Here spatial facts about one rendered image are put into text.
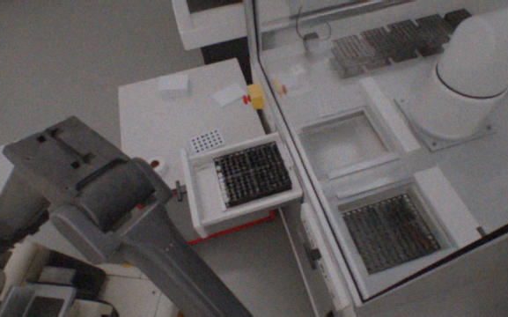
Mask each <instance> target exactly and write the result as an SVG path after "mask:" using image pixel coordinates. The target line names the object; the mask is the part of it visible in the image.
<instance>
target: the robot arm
mask: <svg viewBox="0 0 508 317"><path fill-rule="evenodd" d="M2 153H3V155H4V156H5V157H6V158H7V159H8V160H9V161H10V162H11V163H12V164H13V168H12V170H11V173H10V175H9V177H8V179H7V181H6V182H5V184H4V187H3V189H2V191H1V193H0V255H1V254H4V253H5V252H6V251H8V250H9V249H10V248H11V249H13V248H15V246H14V245H15V244H16V243H18V242H19V241H20V240H22V239H23V238H24V237H26V236H27V235H28V234H29V235H31V236H32V235H34V234H35V233H37V232H38V231H40V227H41V226H42V225H44V224H46V223H47V222H48V221H49V220H50V221H51V222H50V223H51V224H53V226H54V227H55V229H56V230H57V231H58V232H59V233H60V234H61V235H62V236H63V237H64V238H65V239H66V240H67V241H68V242H69V243H70V244H71V245H72V246H73V247H74V248H75V249H76V250H77V251H78V252H79V253H80V254H81V255H82V256H83V257H84V258H85V259H86V260H87V261H88V262H89V263H90V264H92V265H101V264H103V263H104V262H105V261H106V260H107V259H108V258H109V257H110V255H112V254H113V253H114V252H116V253H117V254H119V255H120V256H121V257H122V258H124V259H125V260H127V261H128V262H130V263H131V264H133V265H134V266H135V267H136V268H138V269H139V270H140V271H141V272H142V273H143V274H144V275H146V276H147V277H148V278H149V279H150V280H151V281H152V282H153V283H154V284H155V285H156V286H157V287H158V288H159V289H160V290H161V291H162V292H163V293H164V294H165V295H166V296H167V297H168V298H169V299H170V300H171V301H172V302H173V303H174V304H175V305H176V306H177V308H178V309H179V310H180V311H181V312H182V313H183V314H184V315H185V316H186V317H254V316H253V315H252V314H251V313H250V312H249V310H248V309H247V308H246V307H245V306H244V305H243V304H242V302H241V301H240V300H239V299H238V298H237V297H236V296H235V295H234V293H233V292H232V291H231V290H230V289H229V288H228V287H227V285H226V284H225V283H224V282H223V281H222V280H221V279H220V277H219V276H218V275H217V274H216V273H215V272H214V271H213V270H212V268H211V267H210V266H209V265H208V264H207V263H206V262H204V260H203V259H202V258H201V257H200V256H199V255H198V254H197V252H196V251H195V250H194V249H193V248H192V247H191V246H190V245H189V243H188V242H187V241H186V240H185V238H184V237H183V236H182V235H181V233H180V232H179V230H178V229H177V227H176V226H175V224H174V223H173V221H172V219H171V218H170V216H169V215H168V213H167V209H166V207H165V205H166V204H167V203H168V202H169V201H170V200H171V199H172V198H173V196H174V192H173V190H172V189H171V188H170V187H169V186H168V185H167V184H166V182H165V181H164V180H163V179H162V178H161V176H160V175H159V174H158V173H157V172H156V170H155V169H154V168H153V167H152V166H151V165H150V163H147V162H146V161H145V160H144V159H142V158H139V157H134V158H132V159H130V157H129V156H128V155H126V154H125V153H124V152H122V151H121V150H119V149H118V148H117V147H115V146H114V145H113V144H111V143H110V142H108V141H107V140H106V139H105V138H104V137H103V136H102V135H101V134H100V133H98V132H97V131H96V130H94V129H93V128H90V127H89V126H88V125H86V124H85V123H84V122H82V121H81V120H79V119H78V118H77V117H76V116H75V115H71V116H68V117H66V119H64V120H62V121H60V122H58V123H55V124H53V125H51V126H49V127H47V128H45V129H44V130H43V131H42V132H39V131H38V132H35V133H32V134H31V135H29V136H26V137H23V138H21V139H19V140H18V141H16V142H11V143H10V144H7V145H5V147H4V149H3V152H2ZM51 204H53V205H54V206H55V207H56V208H57V211H55V212H54V213H52V214H51V215H50V214H49V212H48V208H49V207H50V205H51ZM138 204H140V205H141V206H142V207H143V208H142V209H141V210H140V211H138V212H137V214H135V216H133V217H132V218H131V219H130V220H129V221H128V222H127V223H125V224H124V225H123V226H122V227H121V228H120V229H119V230H117V231H116V232H115V233H113V232H112V231H110V232H107V231H108V230H109V229H111V228H112V227H113V226H114V225H115V224H117V223H118V222H119V221H120V220H121V219H122V218H124V217H125V216H126V215H127V214H128V213H129V212H131V211H132V210H133V209H134V208H135V207H136V206H137V205H138ZM106 232H107V233H106ZM105 233H106V234H105Z"/></svg>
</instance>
